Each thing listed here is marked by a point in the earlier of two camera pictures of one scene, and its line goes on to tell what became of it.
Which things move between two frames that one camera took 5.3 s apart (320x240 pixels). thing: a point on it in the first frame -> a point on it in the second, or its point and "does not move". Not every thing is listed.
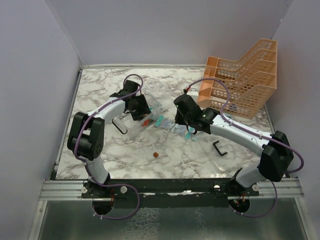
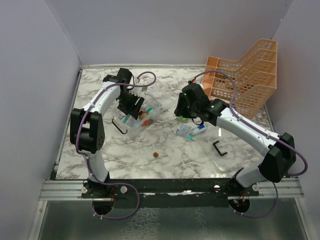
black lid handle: (220, 154) does not move
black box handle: (119, 129) does not move
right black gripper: (178, 120) -> (180, 110)
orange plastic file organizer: (244, 87) does not move
